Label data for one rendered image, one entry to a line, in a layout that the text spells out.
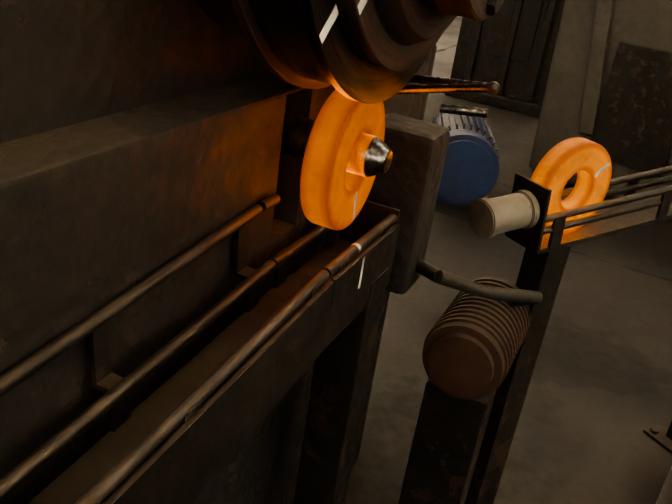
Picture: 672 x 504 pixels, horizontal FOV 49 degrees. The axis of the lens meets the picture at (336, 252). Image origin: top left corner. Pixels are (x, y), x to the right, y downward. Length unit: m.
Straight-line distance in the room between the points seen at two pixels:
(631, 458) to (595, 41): 2.04
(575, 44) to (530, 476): 2.24
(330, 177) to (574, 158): 0.53
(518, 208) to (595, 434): 0.91
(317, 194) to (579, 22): 2.84
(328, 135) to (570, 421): 1.33
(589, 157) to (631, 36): 2.26
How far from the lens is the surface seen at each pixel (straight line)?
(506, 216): 1.10
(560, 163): 1.14
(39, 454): 0.57
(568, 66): 3.52
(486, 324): 1.11
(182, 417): 0.58
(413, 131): 0.98
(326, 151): 0.72
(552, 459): 1.78
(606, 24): 3.43
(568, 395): 2.01
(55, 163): 0.53
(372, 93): 0.73
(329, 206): 0.74
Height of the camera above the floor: 1.05
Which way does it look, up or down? 25 degrees down
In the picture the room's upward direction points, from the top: 9 degrees clockwise
